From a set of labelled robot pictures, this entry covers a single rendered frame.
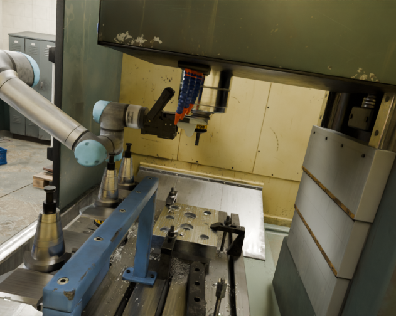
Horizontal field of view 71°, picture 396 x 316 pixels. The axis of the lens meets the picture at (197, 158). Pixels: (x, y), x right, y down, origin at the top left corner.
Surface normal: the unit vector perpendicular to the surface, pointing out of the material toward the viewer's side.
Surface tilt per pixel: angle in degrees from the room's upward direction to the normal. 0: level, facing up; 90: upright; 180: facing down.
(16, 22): 90
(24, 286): 0
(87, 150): 90
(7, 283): 0
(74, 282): 0
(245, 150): 90
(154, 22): 90
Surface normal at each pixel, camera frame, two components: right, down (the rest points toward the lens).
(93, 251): 0.15, -0.96
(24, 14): -0.15, 0.22
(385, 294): -0.76, 0.05
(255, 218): 0.10, -0.78
